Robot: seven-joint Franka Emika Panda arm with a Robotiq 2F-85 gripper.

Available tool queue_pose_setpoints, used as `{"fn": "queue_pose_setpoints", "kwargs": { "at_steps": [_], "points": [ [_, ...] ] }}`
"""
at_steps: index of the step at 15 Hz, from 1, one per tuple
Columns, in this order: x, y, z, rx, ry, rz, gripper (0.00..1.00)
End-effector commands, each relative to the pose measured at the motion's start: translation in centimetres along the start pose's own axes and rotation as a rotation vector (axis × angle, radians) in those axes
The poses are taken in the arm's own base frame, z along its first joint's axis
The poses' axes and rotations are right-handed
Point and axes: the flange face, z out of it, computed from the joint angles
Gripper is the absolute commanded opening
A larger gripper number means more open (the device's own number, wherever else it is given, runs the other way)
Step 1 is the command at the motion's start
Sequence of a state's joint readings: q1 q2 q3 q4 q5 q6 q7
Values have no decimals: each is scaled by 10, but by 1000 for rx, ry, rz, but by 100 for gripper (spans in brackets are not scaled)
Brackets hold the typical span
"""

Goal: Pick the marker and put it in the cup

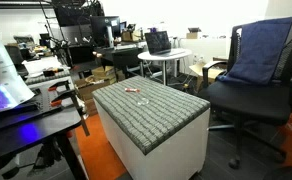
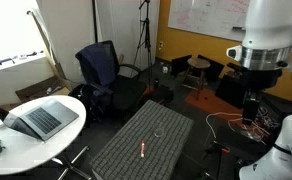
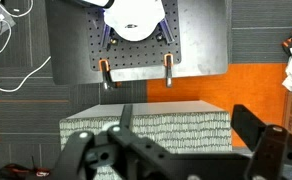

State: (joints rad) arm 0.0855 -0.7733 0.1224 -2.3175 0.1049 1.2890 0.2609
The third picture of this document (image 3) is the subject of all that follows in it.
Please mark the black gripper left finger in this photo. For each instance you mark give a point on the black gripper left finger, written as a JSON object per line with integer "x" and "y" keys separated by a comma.
{"x": 85, "y": 153}

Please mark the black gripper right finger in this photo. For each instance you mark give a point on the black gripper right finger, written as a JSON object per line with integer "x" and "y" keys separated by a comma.
{"x": 271, "y": 145}

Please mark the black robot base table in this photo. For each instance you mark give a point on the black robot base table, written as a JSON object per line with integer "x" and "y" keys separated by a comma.
{"x": 203, "y": 32}

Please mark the grey cushioned white ottoman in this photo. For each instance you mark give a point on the grey cushioned white ottoman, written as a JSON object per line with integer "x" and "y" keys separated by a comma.
{"x": 180, "y": 127}

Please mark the orange black clamp left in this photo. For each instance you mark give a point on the orange black clamp left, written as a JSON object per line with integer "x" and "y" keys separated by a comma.
{"x": 108, "y": 84}

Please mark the orange black clamp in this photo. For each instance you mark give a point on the orange black clamp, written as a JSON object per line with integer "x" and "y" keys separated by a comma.
{"x": 168, "y": 63}
{"x": 108, "y": 84}

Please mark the orange black clamp right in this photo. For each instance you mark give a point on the orange black clamp right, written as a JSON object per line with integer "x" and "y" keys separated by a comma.
{"x": 168, "y": 63}

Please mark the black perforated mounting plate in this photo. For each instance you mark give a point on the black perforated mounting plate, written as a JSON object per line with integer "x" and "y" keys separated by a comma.
{"x": 136, "y": 50}

